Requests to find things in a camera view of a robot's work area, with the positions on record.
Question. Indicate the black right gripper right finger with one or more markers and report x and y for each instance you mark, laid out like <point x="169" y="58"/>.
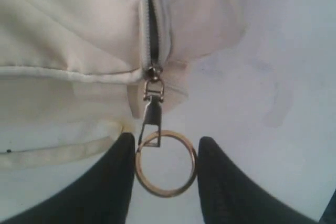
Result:
<point x="227" y="195"/>

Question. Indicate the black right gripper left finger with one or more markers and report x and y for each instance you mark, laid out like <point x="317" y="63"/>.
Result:
<point x="100" y="195"/>

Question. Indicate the cream duffel bag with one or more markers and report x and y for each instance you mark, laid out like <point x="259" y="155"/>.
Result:
<point x="74" y="70"/>

